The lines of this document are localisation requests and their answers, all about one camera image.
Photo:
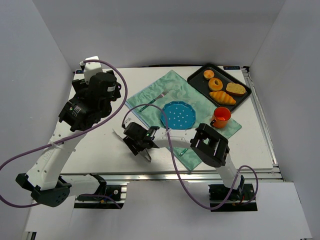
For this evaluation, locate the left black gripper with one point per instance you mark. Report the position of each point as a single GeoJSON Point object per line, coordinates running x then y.
{"type": "Point", "coordinates": [78, 85]}

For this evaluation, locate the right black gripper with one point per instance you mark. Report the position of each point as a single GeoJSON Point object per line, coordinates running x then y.
{"type": "Point", "coordinates": [132, 144]}

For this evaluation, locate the metal tongs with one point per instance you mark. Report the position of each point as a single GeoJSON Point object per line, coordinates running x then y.
{"type": "Point", "coordinates": [147, 156]}

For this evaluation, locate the orange ring donut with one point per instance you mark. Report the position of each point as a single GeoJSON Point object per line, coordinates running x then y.
{"type": "Point", "coordinates": [215, 84]}

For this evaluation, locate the small round bun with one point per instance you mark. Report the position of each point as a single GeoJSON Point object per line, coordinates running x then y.
{"type": "Point", "coordinates": [208, 74]}

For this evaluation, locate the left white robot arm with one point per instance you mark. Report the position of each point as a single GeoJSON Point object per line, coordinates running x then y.
{"type": "Point", "coordinates": [44, 179]}

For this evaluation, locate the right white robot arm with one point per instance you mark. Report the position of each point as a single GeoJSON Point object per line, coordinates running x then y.
{"type": "Point", "coordinates": [209, 145]}

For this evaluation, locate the brown bread slice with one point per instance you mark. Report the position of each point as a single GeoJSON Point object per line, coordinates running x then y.
{"type": "Point", "coordinates": [235, 89]}

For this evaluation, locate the blue dotted plate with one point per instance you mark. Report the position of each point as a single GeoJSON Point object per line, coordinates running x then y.
{"type": "Point", "coordinates": [178, 115]}

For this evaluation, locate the green patterned placemat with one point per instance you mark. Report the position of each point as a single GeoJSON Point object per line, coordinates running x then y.
{"type": "Point", "coordinates": [179, 90]}

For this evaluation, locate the black baking tray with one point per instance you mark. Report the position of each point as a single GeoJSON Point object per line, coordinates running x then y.
{"type": "Point", "coordinates": [198, 82]}

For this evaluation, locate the orange mug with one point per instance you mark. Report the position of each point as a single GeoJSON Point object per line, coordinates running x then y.
{"type": "Point", "coordinates": [220, 117]}

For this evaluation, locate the orange croissant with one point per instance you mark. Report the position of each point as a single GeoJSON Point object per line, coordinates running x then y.
{"type": "Point", "coordinates": [222, 98]}

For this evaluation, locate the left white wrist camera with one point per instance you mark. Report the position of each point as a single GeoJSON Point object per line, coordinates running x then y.
{"type": "Point", "coordinates": [90, 69]}

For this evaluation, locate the green handled knife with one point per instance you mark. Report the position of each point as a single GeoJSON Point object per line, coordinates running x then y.
{"type": "Point", "coordinates": [183, 152]}

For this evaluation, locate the green handled fork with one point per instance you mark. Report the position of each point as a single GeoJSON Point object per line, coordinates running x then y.
{"type": "Point", "coordinates": [155, 99]}

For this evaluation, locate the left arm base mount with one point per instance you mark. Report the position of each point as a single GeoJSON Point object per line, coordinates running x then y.
{"type": "Point", "coordinates": [111, 196]}

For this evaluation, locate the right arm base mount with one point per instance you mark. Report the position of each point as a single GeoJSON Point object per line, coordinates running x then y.
{"type": "Point", "coordinates": [236, 202]}

